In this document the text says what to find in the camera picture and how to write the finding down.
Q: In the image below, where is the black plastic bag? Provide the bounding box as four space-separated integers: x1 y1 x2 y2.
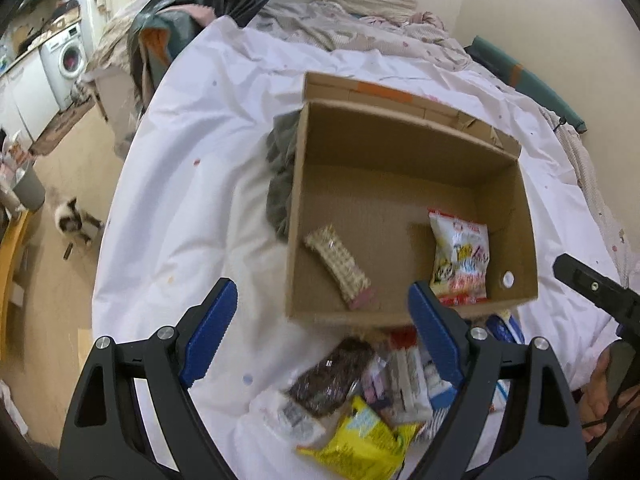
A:
128 0 269 107

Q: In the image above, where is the grey cloth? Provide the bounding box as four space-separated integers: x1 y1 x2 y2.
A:
266 110 300 242

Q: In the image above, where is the grey trash bin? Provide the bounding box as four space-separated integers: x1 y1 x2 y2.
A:
12 164 46 211

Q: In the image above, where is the teal rolled mat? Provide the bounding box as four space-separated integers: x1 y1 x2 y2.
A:
464 36 588 134

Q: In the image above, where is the right hand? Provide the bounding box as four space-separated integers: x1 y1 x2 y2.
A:
578 348 611 443

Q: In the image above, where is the brown cardboard box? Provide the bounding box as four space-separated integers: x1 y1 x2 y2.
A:
285 73 538 327

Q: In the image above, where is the yellow snack bag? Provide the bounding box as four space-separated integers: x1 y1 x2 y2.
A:
296 396 422 480

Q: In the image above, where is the cat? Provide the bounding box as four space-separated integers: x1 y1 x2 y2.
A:
54 197 104 247

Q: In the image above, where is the dark brown snack packet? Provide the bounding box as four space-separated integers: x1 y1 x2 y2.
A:
285 337 375 418

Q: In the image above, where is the floral crumpled blanket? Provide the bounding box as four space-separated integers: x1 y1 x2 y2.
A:
250 1 472 72

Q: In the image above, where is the beige wafer snack packet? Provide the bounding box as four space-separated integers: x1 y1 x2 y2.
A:
304 224 373 310

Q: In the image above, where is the white washing machine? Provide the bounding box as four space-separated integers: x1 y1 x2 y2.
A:
39 23 87 112

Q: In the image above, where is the red white snack bag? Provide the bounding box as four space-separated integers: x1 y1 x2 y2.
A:
428 210 490 306

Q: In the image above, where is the white red snack bar packet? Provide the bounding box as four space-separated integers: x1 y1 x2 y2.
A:
384 326 433 426

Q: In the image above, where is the white bed sheet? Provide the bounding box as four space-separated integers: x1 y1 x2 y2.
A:
92 18 617 479

